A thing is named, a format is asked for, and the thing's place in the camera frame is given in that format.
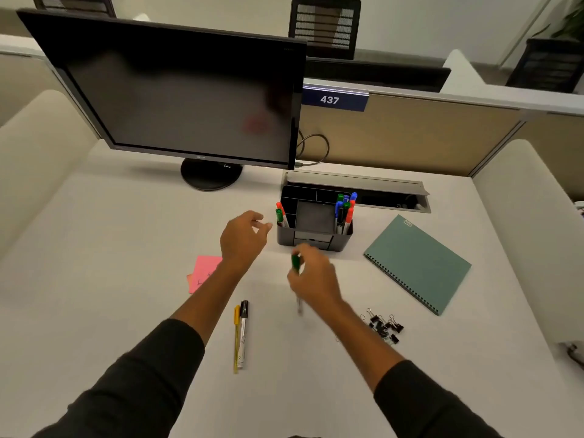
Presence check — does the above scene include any person's right hand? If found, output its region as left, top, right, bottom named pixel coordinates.
left=287, top=244, right=344, bottom=311

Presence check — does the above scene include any person's left hand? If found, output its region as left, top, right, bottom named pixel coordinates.
left=220, top=210, right=273, bottom=269

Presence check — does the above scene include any person's right forearm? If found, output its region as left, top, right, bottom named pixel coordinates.
left=315, top=298, right=502, bottom=438

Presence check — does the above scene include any person's left forearm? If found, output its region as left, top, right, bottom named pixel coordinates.
left=32, top=257, right=254, bottom=438

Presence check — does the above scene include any black desk organizer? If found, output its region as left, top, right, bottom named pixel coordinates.
left=276, top=185, right=354, bottom=252

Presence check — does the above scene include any pink sticky note pad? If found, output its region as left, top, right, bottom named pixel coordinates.
left=188, top=255, right=224, bottom=294

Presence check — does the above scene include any pile of black binder clips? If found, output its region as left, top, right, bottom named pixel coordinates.
left=360, top=308, right=405, bottom=346

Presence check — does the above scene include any black capped white marker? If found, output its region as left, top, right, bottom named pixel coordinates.
left=237, top=300, right=250, bottom=371

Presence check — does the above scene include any teal spiral notebook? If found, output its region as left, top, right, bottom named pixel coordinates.
left=363, top=214, right=473, bottom=316

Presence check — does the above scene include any yellow pen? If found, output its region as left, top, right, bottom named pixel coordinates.
left=233, top=305, right=242, bottom=375

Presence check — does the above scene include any blue desk sign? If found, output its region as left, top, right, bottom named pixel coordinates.
left=301, top=85, right=370, bottom=113

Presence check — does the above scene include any black computer monitor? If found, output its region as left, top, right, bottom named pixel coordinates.
left=16, top=8, right=307, bottom=192
left=304, top=56, right=452, bottom=93

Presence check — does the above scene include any beige desk divider panel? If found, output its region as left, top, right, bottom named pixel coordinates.
left=0, top=33, right=102, bottom=138
left=297, top=49, right=584, bottom=202

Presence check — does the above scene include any black mesh office chair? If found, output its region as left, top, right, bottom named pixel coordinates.
left=288, top=0, right=362, bottom=61
left=31, top=0, right=117, bottom=19
left=505, top=37, right=584, bottom=94

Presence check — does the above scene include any white padded side screen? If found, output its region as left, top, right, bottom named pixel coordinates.
left=472, top=139, right=584, bottom=357

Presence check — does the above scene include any green potted plant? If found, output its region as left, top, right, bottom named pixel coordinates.
left=533, top=0, right=584, bottom=42

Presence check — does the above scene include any grey desk cable tray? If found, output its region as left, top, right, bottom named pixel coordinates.
left=281, top=170, right=432, bottom=214

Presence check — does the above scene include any grey cable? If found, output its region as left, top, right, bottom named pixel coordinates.
left=295, top=133, right=330, bottom=169

